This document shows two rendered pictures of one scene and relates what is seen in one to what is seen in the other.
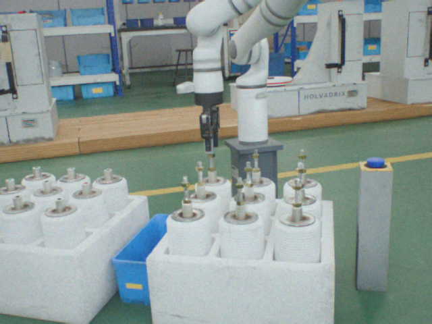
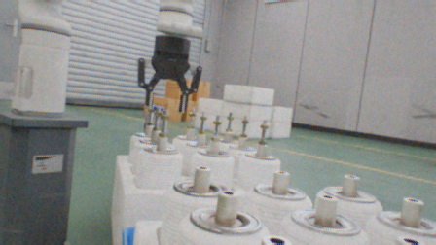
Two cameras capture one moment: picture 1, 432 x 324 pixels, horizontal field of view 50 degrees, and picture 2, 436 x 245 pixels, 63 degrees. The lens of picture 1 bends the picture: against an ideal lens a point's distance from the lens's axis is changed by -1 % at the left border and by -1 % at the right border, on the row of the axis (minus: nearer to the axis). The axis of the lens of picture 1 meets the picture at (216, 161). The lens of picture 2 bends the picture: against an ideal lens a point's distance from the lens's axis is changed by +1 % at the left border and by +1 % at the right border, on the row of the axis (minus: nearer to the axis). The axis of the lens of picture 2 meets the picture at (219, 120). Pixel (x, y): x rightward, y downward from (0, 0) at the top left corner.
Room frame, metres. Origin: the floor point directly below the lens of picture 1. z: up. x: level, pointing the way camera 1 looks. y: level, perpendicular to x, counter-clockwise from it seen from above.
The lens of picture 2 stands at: (1.48, 0.71, 0.38)
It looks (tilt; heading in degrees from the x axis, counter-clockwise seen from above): 3 degrees down; 238
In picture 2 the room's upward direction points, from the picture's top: 6 degrees clockwise
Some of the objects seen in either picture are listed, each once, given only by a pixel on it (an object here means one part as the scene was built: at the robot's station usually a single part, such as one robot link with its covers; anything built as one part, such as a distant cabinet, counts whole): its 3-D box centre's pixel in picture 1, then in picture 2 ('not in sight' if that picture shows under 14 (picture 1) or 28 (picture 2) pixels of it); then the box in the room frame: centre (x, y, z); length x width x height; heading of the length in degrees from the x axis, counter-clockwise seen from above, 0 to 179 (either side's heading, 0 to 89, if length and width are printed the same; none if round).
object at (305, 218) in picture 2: (48, 192); (324, 223); (1.16, 0.45, 0.25); 0.08 x 0.08 x 0.01
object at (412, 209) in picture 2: (18, 202); (411, 213); (1.05, 0.48, 0.26); 0.02 x 0.02 x 0.03
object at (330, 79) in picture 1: (295, 56); not in sight; (3.31, -0.59, 0.45); 0.82 x 0.57 x 0.74; 105
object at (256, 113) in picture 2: not in sight; (246, 111); (-0.84, -2.41, 0.27); 0.39 x 0.39 x 0.18; 16
